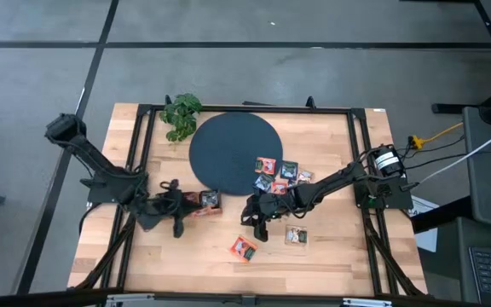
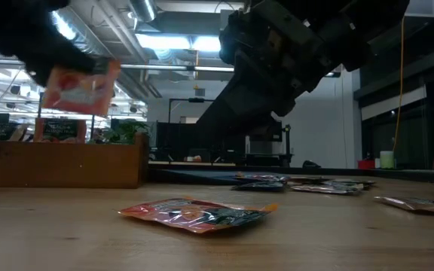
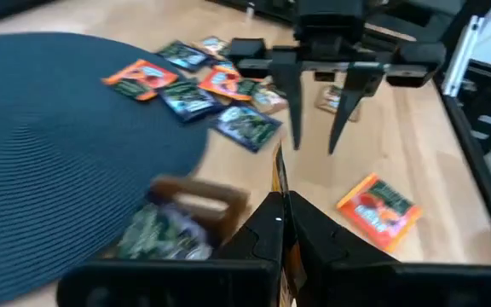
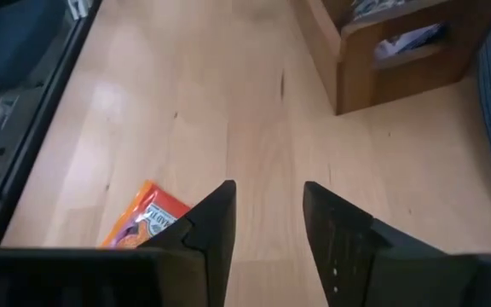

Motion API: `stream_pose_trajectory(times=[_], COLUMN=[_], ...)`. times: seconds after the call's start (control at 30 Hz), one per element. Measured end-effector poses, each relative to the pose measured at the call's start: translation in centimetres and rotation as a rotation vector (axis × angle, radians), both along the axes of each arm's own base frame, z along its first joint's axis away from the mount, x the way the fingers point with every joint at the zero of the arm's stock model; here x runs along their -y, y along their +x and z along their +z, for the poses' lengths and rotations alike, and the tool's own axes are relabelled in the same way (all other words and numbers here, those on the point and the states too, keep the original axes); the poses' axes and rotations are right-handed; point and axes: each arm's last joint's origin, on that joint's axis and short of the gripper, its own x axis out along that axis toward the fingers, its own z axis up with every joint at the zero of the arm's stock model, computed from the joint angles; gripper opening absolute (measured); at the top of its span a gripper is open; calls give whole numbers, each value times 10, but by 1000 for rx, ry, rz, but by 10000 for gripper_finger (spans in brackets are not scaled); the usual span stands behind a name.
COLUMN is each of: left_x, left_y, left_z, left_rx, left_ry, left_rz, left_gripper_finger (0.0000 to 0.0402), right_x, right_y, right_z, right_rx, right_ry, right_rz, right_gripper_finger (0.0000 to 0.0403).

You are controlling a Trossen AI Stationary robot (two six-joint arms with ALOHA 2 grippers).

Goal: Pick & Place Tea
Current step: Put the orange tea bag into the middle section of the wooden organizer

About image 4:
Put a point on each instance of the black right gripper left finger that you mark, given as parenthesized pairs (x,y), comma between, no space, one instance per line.
(100,277)

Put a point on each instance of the wooden three-compartment tray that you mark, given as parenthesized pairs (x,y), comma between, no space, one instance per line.
(356,77)

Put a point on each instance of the silver metal bracket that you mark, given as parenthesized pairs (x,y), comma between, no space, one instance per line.
(80,8)

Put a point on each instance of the orange tea packet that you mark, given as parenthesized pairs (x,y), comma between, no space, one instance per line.
(143,217)

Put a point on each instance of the dark blue tea packet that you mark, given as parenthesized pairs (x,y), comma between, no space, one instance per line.
(411,40)

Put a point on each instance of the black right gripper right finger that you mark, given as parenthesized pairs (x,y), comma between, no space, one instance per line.
(377,273)

